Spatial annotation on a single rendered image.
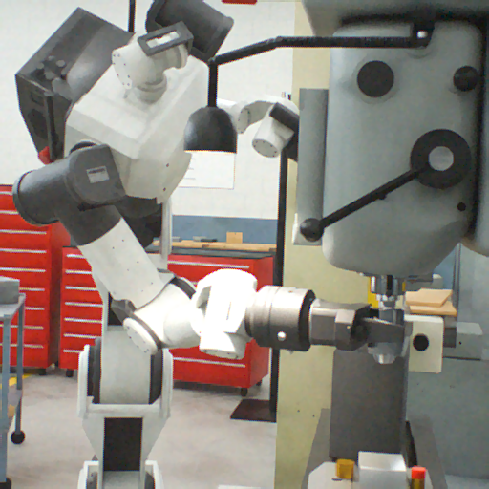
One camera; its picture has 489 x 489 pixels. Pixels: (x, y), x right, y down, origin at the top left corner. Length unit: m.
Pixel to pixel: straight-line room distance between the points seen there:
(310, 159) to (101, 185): 0.40
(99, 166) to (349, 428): 0.61
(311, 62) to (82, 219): 1.67
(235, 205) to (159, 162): 8.86
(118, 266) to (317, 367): 1.61
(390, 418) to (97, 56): 0.81
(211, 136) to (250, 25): 9.43
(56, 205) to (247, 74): 9.08
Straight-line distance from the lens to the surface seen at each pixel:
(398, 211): 0.99
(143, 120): 1.38
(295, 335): 1.09
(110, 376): 1.72
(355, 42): 0.93
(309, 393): 2.89
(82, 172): 1.30
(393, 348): 1.08
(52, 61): 1.46
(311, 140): 1.07
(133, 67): 1.32
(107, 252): 1.34
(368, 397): 1.40
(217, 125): 1.05
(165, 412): 1.77
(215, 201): 10.29
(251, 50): 0.99
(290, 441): 2.94
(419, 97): 1.00
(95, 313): 6.09
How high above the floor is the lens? 1.39
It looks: 3 degrees down
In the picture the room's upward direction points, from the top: 2 degrees clockwise
